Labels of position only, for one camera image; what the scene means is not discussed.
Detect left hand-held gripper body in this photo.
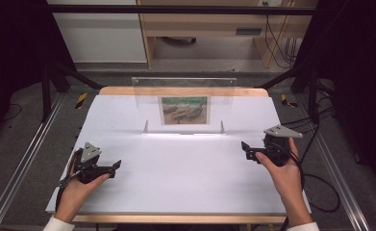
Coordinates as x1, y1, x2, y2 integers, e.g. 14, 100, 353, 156
70, 141, 102, 185

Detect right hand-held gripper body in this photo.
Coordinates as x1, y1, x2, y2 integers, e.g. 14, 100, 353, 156
263, 124, 305, 167

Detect clear acrylic photo frame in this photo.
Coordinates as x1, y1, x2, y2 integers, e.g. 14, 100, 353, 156
131, 76, 238, 136

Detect picture card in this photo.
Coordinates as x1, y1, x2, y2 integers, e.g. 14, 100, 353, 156
158, 94, 212, 126

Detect person's right hand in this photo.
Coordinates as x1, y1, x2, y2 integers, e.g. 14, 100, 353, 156
255, 137, 306, 203

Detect person's left hand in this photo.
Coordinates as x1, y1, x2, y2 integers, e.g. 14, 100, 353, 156
54, 173, 111, 222

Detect pale foam board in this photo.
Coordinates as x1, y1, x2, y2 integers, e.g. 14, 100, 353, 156
45, 94, 312, 215

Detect black metal stand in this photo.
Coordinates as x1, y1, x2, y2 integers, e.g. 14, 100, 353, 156
258, 63, 322, 125
40, 61, 104, 123

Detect wooden table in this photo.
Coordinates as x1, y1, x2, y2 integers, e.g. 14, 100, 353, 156
68, 86, 288, 225

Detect dark curtain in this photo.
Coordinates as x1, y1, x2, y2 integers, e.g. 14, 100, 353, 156
293, 0, 376, 195
0, 0, 78, 152

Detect white cabinet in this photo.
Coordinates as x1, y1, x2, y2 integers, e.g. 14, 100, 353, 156
46, 0, 148, 64

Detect light wooden desk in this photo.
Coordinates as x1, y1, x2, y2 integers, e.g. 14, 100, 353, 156
137, 0, 318, 69

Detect black horizontal bar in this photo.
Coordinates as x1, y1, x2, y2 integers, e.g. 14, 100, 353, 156
45, 4, 318, 16

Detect right hand-held gripper cable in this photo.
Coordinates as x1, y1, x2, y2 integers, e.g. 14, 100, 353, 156
281, 147, 307, 231

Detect hand-held gripper cable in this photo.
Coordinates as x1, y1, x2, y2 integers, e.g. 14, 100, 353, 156
55, 149, 82, 213
281, 147, 307, 231

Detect left hand-held gripper cable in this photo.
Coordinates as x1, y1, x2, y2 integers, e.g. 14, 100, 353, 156
55, 149, 82, 213

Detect aluminium floor rail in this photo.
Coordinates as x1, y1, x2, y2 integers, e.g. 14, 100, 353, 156
0, 91, 65, 231
295, 93, 371, 231

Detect thin black floor cable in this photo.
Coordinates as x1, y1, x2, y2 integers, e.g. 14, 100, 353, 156
2, 102, 23, 122

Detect black hanging cables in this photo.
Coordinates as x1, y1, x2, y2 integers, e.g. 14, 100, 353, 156
263, 2, 303, 69

